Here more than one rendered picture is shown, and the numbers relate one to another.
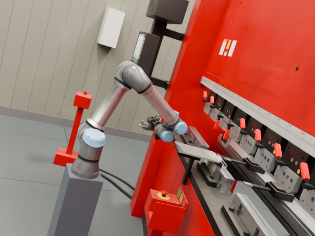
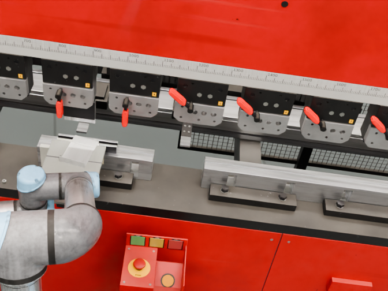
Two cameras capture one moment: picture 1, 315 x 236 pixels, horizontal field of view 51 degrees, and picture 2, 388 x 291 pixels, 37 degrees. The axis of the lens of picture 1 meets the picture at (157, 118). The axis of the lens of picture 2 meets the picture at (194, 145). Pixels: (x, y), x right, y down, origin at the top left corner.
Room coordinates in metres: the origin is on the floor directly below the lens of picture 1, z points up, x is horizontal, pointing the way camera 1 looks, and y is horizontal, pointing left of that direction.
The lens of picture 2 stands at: (1.44, 0.88, 2.35)
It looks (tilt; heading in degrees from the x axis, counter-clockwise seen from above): 43 degrees down; 277
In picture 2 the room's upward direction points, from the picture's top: 9 degrees clockwise
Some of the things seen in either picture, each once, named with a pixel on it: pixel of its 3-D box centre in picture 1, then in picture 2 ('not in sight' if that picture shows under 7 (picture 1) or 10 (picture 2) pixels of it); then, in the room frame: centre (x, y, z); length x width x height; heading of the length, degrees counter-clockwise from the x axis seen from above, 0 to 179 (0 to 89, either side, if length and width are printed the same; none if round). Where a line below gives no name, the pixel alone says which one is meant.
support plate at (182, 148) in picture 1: (196, 151); (70, 171); (1.97, -0.29, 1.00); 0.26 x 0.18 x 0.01; 100
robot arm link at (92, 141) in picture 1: (92, 143); not in sight; (1.69, 0.29, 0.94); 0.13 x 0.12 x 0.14; 24
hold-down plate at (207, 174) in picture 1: (206, 173); (88, 175); (1.95, -0.39, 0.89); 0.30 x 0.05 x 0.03; 10
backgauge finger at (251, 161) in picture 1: (243, 161); (89, 105); (2.03, -0.60, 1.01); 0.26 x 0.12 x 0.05; 100
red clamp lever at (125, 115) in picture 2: (228, 131); (125, 112); (1.83, -0.40, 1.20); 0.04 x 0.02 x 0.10; 100
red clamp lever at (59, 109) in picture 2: (218, 122); (59, 103); (2.03, -0.37, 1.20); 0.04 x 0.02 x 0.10; 100
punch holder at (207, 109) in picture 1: (214, 103); not in sight; (2.41, -0.36, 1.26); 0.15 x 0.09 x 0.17; 10
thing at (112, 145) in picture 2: (219, 160); (87, 143); (1.97, -0.44, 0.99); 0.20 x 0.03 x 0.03; 10
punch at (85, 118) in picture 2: (226, 138); (79, 110); (1.99, -0.44, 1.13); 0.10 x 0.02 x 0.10; 10
